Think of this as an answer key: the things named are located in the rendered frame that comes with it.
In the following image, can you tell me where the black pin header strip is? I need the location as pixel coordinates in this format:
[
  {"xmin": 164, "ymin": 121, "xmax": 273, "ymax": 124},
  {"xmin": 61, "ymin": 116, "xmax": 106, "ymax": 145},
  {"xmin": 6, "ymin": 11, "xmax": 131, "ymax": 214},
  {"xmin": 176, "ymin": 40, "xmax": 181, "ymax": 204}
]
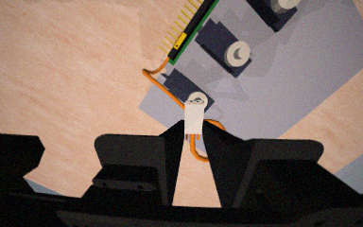
[{"xmin": 167, "ymin": 0, "xmax": 219, "ymax": 65}]

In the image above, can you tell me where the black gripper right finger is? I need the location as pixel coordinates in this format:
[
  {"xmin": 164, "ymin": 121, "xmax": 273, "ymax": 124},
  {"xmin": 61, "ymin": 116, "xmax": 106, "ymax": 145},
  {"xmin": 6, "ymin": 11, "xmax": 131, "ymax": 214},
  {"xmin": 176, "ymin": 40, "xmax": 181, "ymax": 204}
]
[{"xmin": 202, "ymin": 120, "xmax": 324, "ymax": 208}]

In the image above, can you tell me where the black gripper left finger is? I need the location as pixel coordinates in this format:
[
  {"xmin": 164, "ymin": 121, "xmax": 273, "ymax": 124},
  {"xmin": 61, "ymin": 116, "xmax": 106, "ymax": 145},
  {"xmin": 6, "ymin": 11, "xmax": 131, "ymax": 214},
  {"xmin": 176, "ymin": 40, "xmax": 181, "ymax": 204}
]
[{"xmin": 94, "ymin": 120, "xmax": 184, "ymax": 205}]

